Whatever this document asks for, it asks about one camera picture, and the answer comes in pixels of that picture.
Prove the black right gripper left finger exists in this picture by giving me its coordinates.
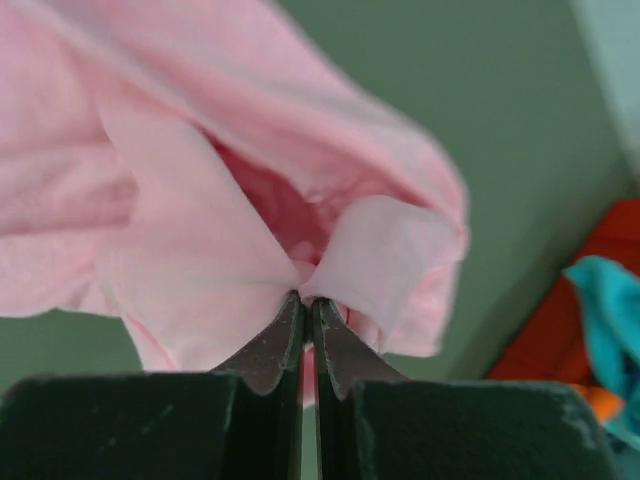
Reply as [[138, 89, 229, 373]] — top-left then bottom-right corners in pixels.
[[1, 293, 306, 479]]

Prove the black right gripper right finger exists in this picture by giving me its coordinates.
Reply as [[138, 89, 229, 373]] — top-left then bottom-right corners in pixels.
[[311, 299, 618, 480]]

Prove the pink t shirt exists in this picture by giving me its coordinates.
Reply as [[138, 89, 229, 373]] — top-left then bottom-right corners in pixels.
[[0, 0, 471, 407]]

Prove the orange t shirt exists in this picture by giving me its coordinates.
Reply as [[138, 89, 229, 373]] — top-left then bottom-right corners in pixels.
[[486, 199, 639, 423]]

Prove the light blue t shirt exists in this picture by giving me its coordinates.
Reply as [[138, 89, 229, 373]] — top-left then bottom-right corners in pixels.
[[563, 256, 639, 450]]

